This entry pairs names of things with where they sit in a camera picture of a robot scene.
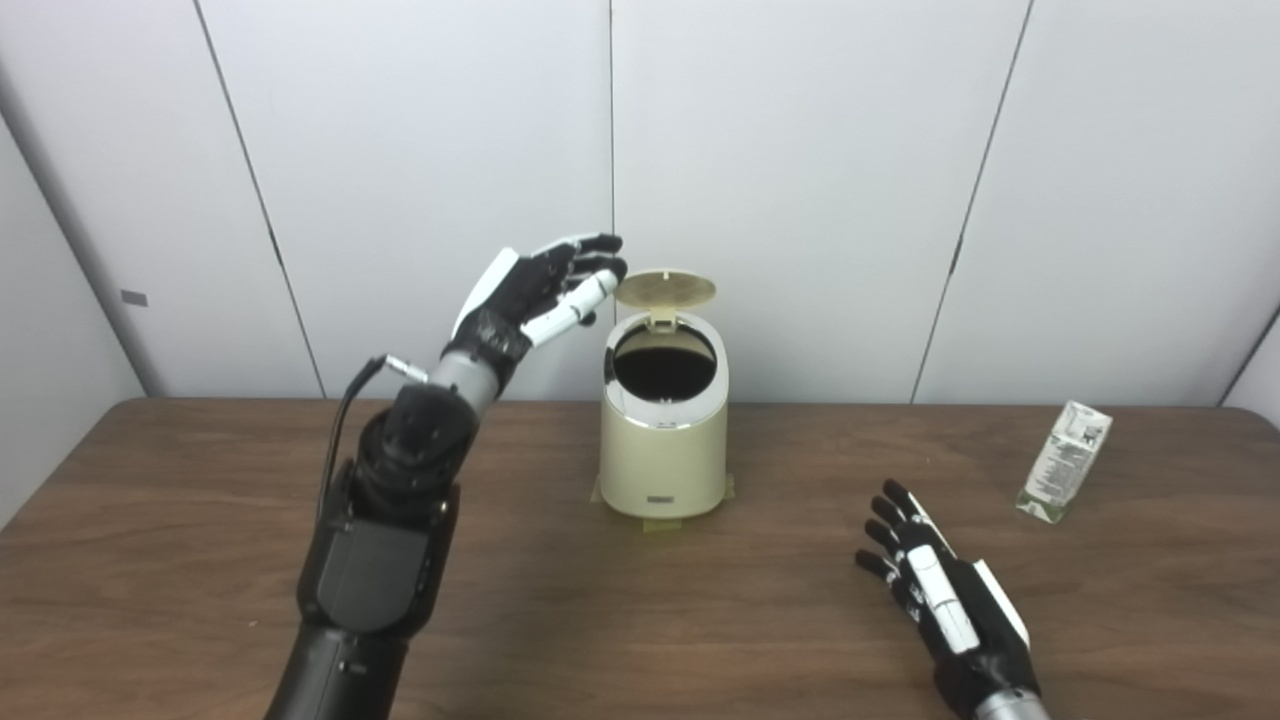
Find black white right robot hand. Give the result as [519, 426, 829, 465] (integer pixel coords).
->
[855, 479, 1043, 717]

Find cream round bin lid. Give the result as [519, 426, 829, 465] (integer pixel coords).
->
[614, 268, 718, 331]

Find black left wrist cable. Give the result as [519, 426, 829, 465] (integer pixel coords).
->
[317, 353, 431, 523]

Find white green milk carton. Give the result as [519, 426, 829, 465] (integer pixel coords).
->
[1016, 400, 1114, 524]

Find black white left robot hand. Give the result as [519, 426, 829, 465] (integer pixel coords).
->
[440, 234, 629, 392]

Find cream-colored round bin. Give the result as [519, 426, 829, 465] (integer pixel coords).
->
[600, 312, 730, 520]

